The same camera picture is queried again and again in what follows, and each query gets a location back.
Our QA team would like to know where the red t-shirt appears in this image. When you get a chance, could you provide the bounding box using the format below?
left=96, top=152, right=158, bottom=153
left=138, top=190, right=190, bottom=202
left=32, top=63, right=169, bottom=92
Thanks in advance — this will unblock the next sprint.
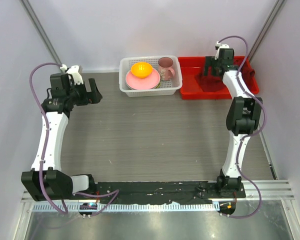
left=195, top=62, right=259, bottom=94

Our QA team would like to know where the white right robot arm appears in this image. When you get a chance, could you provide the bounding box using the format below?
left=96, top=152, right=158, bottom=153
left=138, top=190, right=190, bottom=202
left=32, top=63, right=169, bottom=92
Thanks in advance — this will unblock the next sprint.
left=202, top=56, right=262, bottom=198

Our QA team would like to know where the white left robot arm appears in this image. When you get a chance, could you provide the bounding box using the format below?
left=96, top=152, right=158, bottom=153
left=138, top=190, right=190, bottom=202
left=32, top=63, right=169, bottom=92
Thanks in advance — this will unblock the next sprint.
left=21, top=73, right=103, bottom=202

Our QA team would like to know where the red plastic tray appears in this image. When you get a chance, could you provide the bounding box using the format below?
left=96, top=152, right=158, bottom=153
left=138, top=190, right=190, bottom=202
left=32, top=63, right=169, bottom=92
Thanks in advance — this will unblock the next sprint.
left=178, top=56, right=251, bottom=100

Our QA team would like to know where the pink floral mug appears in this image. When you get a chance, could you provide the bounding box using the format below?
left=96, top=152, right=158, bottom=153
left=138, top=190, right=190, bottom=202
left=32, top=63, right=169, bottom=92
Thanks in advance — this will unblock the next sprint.
left=158, top=57, right=176, bottom=81

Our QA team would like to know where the white perforated plastic basket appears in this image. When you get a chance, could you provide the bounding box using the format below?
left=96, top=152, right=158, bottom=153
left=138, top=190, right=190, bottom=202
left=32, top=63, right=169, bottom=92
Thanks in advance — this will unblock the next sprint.
left=118, top=55, right=183, bottom=97

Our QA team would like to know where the orange plastic bowl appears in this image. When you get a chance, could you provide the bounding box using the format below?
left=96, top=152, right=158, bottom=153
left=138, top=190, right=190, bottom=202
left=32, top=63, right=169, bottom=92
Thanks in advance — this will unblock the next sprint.
left=130, top=61, right=153, bottom=79

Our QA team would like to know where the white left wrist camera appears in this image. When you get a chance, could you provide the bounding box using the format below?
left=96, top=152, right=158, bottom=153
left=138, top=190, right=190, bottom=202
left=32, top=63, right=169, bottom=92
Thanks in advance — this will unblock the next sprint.
left=59, top=64, right=84, bottom=85

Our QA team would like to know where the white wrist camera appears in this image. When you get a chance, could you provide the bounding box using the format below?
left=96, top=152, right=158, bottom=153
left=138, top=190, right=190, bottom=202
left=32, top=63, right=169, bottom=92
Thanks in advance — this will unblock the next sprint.
left=214, top=41, right=230, bottom=60
left=59, top=64, right=84, bottom=85

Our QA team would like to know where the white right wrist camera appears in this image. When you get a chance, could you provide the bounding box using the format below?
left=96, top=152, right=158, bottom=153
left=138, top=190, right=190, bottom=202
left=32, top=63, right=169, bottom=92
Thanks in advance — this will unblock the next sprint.
left=214, top=41, right=230, bottom=60

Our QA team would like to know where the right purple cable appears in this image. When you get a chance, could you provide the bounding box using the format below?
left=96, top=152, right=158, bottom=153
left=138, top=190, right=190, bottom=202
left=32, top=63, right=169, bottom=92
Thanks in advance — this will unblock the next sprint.
left=216, top=35, right=267, bottom=219

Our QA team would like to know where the purple cable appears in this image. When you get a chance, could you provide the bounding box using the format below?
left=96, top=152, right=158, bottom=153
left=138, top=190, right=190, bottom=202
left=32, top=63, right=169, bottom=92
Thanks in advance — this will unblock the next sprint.
left=216, top=35, right=267, bottom=219
left=30, top=62, right=120, bottom=216

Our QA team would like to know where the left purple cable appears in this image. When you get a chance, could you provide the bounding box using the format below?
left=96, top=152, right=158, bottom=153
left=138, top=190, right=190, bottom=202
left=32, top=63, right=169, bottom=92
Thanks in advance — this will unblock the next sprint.
left=30, top=62, right=120, bottom=216

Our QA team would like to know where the aluminium front rail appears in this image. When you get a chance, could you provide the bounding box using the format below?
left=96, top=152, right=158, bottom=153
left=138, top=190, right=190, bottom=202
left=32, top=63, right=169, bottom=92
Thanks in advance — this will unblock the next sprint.
left=21, top=179, right=296, bottom=212

